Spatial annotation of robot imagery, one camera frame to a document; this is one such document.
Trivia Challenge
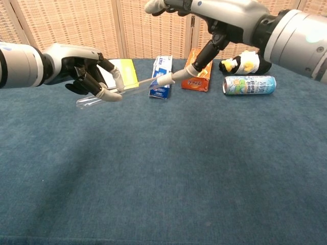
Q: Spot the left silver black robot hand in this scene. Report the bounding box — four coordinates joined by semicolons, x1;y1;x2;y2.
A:
43;43;126;103

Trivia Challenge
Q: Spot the blue white toothpaste box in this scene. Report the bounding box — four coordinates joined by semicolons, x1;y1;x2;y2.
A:
149;55;173;100

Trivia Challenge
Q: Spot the small white cap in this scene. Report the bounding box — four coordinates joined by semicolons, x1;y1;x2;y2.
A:
157;73;176;86

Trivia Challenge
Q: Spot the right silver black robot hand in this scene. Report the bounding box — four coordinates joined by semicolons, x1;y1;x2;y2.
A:
144;0;271;80

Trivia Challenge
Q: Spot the black white penguin plush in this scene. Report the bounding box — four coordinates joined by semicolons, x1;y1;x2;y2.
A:
218;50;272;76

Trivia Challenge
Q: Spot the woven bamboo folding screen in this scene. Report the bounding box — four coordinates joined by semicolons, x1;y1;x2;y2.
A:
0;0;327;64

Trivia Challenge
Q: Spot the white and yellow notepad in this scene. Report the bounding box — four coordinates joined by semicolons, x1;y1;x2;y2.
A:
98;59;139;90

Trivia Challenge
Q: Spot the blue velvet tablecloth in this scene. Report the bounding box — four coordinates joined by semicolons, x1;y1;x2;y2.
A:
0;58;327;245

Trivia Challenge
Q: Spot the orange cardboard box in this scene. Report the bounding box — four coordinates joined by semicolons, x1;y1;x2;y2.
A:
181;48;215;92

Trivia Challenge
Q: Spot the clear glass test tube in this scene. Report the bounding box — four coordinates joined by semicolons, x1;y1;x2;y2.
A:
76;76;160;110

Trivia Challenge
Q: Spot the light blue drink can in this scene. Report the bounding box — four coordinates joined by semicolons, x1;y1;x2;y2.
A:
222;75;277;96

